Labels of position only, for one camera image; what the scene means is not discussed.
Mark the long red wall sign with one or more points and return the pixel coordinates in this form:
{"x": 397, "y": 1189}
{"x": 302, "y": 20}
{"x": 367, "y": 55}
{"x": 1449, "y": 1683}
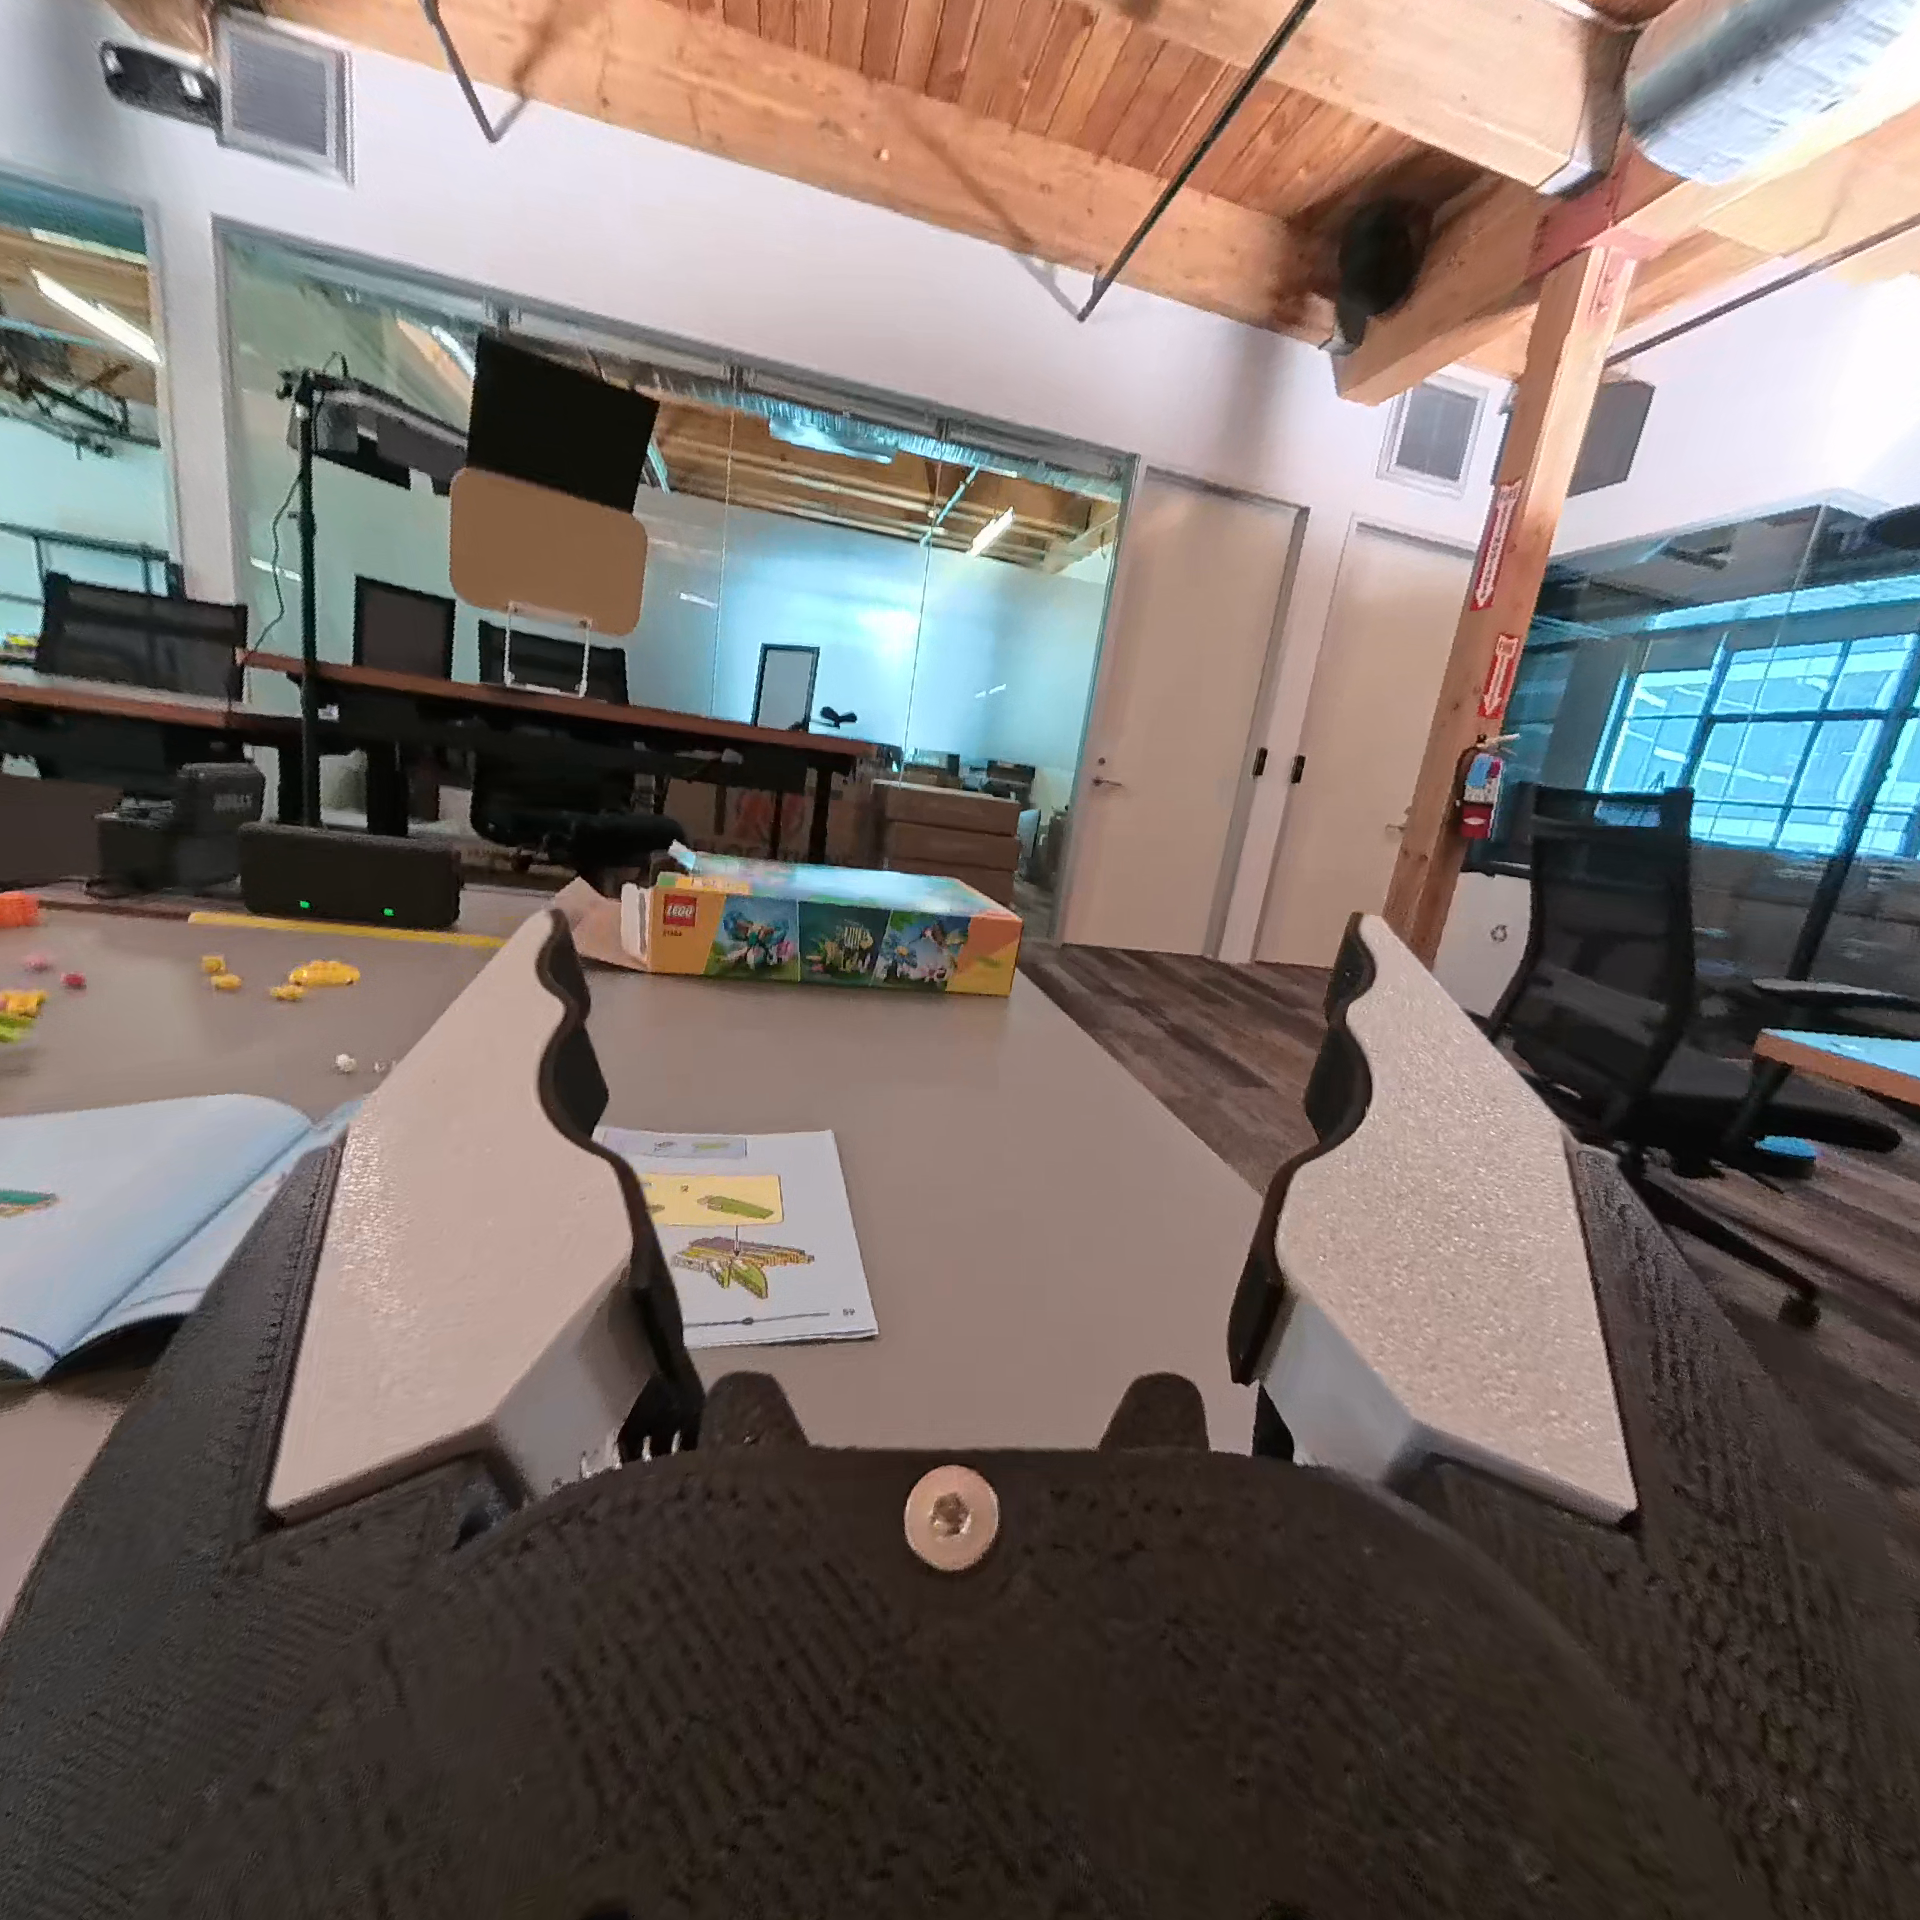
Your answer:
{"x": 1495, "y": 547}

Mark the black monitor behind stand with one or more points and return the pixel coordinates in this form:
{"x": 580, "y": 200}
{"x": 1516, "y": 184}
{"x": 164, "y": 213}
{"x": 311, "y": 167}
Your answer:
{"x": 609, "y": 675}

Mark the black light stand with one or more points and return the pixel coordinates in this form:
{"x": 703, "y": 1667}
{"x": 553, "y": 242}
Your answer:
{"x": 311, "y": 599}

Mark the long wooden desk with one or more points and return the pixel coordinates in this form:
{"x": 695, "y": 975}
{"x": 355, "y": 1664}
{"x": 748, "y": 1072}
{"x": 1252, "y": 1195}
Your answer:
{"x": 676, "y": 724}

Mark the short red wall sign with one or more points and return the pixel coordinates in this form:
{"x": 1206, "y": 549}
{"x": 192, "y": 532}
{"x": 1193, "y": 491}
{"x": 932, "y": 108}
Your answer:
{"x": 1503, "y": 675}

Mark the square wall vent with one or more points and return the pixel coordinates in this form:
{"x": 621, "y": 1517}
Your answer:
{"x": 1435, "y": 432}

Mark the large wall vent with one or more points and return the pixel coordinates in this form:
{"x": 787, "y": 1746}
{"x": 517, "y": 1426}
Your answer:
{"x": 284, "y": 92}

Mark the small yellow lego studs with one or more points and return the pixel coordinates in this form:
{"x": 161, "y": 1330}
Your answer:
{"x": 222, "y": 979}

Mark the black power station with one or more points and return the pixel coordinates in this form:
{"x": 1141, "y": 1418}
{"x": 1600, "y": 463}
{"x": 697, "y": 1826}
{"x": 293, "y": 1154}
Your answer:
{"x": 353, "y": 879}

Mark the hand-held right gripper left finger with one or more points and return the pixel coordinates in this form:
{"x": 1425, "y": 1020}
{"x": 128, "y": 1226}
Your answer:
{"x": 465, "y": 1231}

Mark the grey tool box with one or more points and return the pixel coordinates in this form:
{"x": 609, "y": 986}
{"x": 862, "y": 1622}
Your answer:
{"x": 188, "y": 826}

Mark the colourful lego set box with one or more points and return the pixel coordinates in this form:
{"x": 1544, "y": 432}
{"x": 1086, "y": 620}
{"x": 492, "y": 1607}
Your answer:
{"x": 839, "y": 944}

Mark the open lego instruction booklet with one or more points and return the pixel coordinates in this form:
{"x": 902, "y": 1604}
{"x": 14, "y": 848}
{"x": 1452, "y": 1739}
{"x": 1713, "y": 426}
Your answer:
{"x": 119, "y": 1215}

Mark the silver air duct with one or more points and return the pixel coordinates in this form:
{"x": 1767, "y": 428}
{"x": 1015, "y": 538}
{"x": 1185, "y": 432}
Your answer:
{"x": 1771, "y": 84}

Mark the black desk chair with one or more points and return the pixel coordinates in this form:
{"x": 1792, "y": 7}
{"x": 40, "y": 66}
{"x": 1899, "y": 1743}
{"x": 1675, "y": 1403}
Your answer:
{"x": 571, "y": 820}

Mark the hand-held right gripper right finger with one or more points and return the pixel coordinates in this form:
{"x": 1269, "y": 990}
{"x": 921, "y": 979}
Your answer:
{"x": 1455, "y": 1244}

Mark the tan rounded board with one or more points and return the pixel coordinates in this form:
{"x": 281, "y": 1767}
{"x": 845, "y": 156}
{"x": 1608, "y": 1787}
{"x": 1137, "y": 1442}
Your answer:
{"x": 547, "y": 556}

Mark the black wall speaker box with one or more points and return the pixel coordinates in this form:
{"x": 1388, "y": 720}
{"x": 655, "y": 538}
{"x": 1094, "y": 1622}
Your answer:
{"x": 1613, "y": 435}

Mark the blue top table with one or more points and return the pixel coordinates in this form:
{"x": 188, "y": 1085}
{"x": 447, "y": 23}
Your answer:
{"x": 1852, "y": 1060}

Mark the black mesh office chair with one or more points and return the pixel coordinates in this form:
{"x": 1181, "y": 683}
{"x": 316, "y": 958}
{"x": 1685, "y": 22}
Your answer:
{"x": 1606, "y": 932}

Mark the yellow lego piece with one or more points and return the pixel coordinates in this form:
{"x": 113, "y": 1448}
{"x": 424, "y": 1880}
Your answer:
{"x": 323, "y": 975}

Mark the black square panel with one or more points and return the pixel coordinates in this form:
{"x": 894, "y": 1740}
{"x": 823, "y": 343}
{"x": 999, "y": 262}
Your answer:
{"x": 563, "y": 421}

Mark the stack of cardboard boxes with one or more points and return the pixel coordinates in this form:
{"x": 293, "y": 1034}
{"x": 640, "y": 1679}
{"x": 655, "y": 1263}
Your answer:
{"x": 945, "y": 834}

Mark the paned window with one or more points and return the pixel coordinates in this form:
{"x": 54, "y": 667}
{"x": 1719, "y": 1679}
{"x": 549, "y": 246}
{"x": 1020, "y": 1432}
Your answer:
{"x": 1771, "y": 743}

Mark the wooden support post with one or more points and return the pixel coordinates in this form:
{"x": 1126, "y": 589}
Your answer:
{"x": 1560, "y": 389}

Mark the narrow black monitor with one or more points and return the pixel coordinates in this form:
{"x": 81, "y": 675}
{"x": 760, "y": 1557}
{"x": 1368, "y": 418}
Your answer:
{"x": 406, "y": 629}

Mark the white door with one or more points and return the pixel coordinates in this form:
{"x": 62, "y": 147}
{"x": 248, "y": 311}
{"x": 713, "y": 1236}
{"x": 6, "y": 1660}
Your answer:
{"x": 1382, "y": 720}
{"x": 1185, "y": 706}

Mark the red fire extinguisher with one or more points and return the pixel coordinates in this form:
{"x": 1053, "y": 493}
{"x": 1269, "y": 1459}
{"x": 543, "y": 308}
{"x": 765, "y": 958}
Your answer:
{"x": 1483, "y": 797}

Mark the wooden desk with monitor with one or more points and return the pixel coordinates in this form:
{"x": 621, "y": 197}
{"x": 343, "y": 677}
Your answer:
{"x": 119, "y": 703}

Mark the wide black monitor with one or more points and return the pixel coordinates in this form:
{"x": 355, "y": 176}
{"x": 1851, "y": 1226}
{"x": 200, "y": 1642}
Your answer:
{"x": 143, "y": 639}

